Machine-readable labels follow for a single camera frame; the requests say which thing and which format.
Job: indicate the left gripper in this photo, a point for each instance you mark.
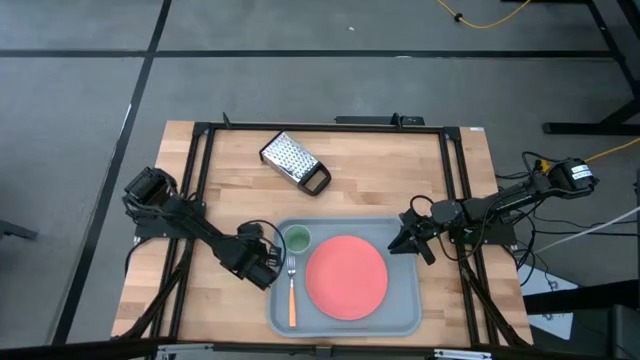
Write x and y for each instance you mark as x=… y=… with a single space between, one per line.
x=245 y=252

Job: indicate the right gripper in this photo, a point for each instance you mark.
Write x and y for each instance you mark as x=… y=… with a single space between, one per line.
x=422 y=227

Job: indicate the green plastic cup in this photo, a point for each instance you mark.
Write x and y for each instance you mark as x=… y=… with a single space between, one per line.
x=297 y=239

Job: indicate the red round plate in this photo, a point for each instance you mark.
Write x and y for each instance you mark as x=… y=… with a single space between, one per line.
x=346 y=277

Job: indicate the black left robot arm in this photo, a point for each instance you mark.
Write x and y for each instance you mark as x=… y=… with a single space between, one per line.
x=175 y=212

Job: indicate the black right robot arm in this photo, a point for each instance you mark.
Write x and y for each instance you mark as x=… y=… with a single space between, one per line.
x=505 y=201

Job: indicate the grey plastic tray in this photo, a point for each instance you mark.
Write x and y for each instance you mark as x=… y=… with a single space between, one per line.
x=405 y=300

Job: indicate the white paper sheet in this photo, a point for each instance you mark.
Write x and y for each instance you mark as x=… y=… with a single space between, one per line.
x=537 y=285

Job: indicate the black box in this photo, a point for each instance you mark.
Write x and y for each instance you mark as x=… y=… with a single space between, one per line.
x=600 y=320

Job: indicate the black horizontal bar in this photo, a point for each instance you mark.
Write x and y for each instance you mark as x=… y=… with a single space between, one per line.
x=75 y=350

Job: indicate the dark metal foot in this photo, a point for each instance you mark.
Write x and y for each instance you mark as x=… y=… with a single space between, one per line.
x=17 y=230

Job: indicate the black stand legs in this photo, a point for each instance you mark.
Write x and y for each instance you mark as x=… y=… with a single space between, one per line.
x=607 y=45

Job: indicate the black aluminium table frame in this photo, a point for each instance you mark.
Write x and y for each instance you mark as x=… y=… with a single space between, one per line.
x=325 y=128

